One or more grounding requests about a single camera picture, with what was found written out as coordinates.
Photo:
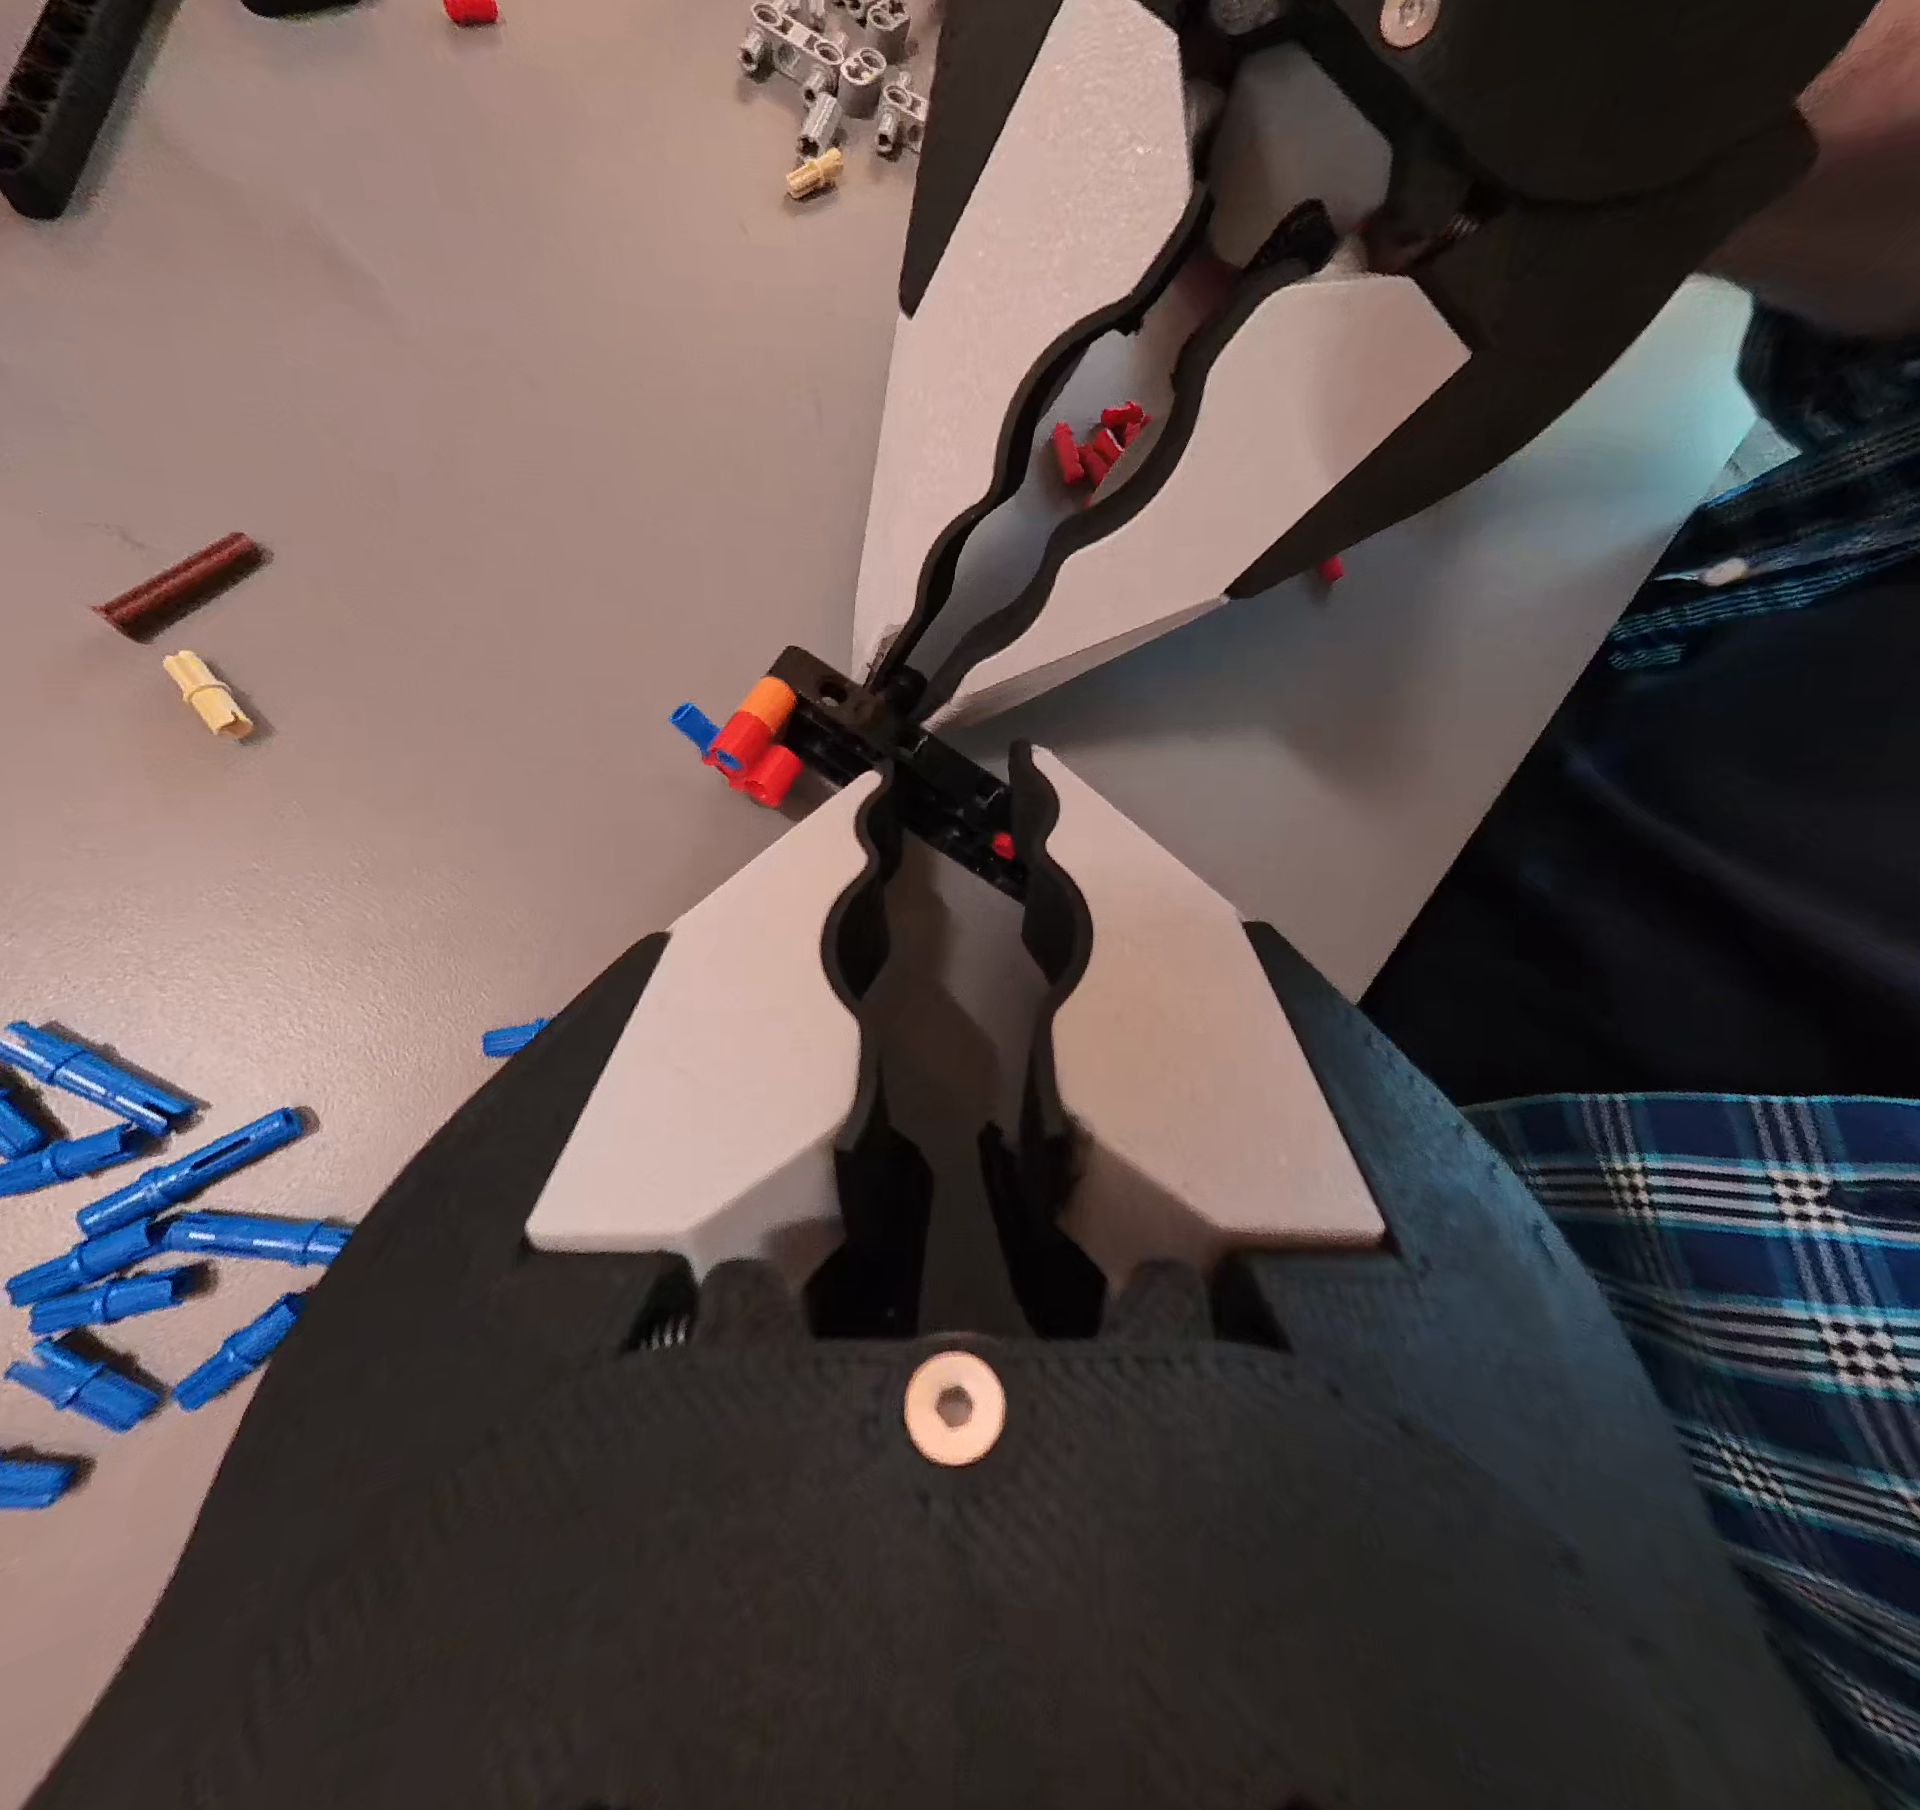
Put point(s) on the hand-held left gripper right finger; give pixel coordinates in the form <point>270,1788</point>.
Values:
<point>1215,1091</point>

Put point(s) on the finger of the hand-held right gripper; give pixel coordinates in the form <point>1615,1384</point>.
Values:
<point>1290,430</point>
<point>1035,191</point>

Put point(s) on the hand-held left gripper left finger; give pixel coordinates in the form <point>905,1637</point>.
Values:
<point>705,1091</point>

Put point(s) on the black lego beam assembly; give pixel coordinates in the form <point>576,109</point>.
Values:
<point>808,688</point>

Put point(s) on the person's right forearm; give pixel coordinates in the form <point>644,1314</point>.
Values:
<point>1859,191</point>

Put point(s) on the pile of red lego bushes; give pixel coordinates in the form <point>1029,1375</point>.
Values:
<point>1102,444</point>

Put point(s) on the single blue lego pin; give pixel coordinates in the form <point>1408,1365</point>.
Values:
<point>512,1038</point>

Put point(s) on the tan lego pin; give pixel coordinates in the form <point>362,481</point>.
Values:
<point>210,693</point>
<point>815,176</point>

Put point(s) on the pile of grey lego connectors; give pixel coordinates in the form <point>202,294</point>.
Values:
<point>855,55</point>

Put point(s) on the pile of blue lego pins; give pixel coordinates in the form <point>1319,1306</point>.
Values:
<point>135,1211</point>

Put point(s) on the brown lego axle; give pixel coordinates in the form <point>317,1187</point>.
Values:
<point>180,584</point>

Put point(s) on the long black lego beam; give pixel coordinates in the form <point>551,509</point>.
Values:
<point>81,55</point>

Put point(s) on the dark blue trousers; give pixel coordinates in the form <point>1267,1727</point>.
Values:
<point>1649,865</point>

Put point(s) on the person in plaid shirt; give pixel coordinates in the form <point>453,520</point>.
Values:
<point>1724,1314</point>

